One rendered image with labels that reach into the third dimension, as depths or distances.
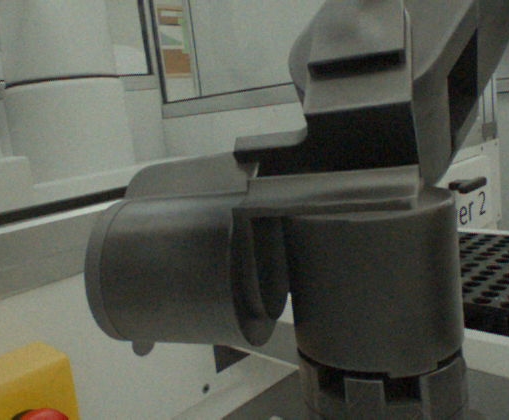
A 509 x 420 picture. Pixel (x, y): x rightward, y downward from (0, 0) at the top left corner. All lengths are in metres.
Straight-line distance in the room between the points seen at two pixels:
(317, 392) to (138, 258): 0.07
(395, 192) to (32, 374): 0.25
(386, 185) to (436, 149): 0.05
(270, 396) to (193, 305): 0.41
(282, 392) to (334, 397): 0.42
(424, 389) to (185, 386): 0.33
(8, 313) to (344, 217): 0.27
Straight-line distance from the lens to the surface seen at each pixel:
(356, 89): 0.18
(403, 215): 0.16
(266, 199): 0.18
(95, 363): 0.43
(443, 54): 0.21
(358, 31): 0.20
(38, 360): 0.36
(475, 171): 0.91
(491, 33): 0.25
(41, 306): 0.40
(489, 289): 0.43
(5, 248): 0.38
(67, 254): 0.40
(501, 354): 0.36
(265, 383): 0.57
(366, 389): 0.18
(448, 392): 0.19
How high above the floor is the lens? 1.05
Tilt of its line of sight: 9 degrees down
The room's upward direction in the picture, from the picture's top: 7 degrees counter-clockwise
